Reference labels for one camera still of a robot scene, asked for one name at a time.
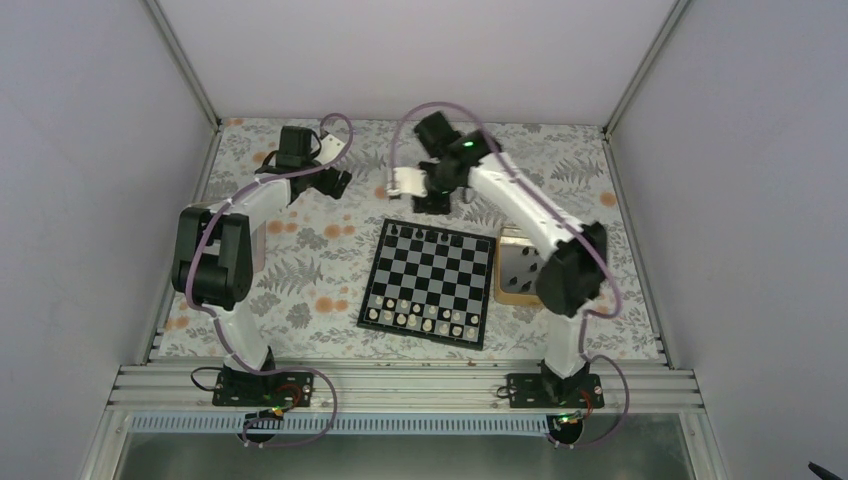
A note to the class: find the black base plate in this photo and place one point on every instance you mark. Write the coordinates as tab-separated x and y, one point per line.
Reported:
532	390
279	391

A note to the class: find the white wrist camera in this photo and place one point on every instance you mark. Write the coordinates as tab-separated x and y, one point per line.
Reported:
330	148
406	181

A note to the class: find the aluminium rail frame front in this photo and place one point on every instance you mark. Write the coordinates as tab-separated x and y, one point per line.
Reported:
423	388

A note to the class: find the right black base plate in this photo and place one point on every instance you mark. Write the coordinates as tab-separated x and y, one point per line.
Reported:
532	390

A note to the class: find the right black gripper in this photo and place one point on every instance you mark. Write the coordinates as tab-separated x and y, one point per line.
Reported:
442	205

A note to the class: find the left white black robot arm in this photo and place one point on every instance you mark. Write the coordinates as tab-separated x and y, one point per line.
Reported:
218	245

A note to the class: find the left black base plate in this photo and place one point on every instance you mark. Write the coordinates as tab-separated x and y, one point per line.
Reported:
279	391

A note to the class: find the white chess pieces row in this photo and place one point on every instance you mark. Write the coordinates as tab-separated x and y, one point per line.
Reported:
450	320

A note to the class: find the floral patterned table mat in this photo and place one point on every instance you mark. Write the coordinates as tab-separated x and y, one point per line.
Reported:
307	297

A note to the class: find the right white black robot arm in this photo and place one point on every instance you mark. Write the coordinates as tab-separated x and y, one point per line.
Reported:
573	253

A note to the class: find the black white chess board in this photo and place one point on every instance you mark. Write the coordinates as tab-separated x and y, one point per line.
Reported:
406	268

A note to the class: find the wooden tray with metal bottom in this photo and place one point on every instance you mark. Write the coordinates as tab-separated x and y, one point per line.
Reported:
517	265

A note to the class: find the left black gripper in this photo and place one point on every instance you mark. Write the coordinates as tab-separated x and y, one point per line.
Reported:
326	187

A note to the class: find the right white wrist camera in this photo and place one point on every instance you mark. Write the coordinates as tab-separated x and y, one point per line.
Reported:
406	181

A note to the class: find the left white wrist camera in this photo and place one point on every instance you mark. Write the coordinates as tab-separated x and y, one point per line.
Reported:
330	148

